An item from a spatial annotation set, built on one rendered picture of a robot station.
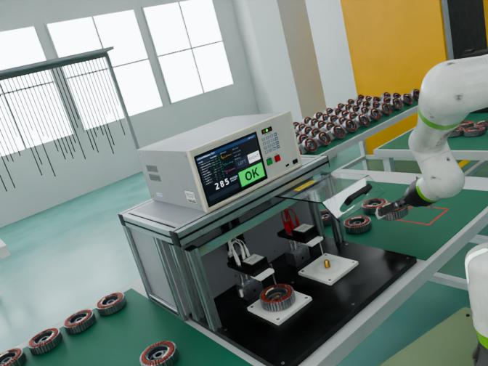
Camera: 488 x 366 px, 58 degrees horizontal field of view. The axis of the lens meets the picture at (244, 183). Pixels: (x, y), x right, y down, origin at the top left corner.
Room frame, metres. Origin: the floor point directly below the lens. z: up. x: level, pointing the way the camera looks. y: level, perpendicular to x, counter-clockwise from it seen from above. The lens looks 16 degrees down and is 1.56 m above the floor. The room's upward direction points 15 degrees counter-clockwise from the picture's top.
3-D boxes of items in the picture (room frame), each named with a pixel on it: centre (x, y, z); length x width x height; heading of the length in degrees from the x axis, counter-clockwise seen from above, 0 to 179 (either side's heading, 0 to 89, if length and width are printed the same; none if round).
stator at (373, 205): (1.82, -0.54, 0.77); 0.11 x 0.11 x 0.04
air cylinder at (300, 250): (1.50, -0.12, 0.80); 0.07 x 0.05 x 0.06; 125
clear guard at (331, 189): (1.42, -0.25, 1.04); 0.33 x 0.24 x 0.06; 35
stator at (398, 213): (1.53, -0.51, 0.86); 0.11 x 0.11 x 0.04
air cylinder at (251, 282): (1.36, 0.07, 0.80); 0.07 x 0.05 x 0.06; 125
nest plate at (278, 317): (1.24, -0.01, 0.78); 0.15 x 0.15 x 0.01; 35
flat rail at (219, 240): (1.39, -0.05, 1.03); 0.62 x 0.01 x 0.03; 125
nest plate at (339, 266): (1.38, -0.21, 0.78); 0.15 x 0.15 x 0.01; 35
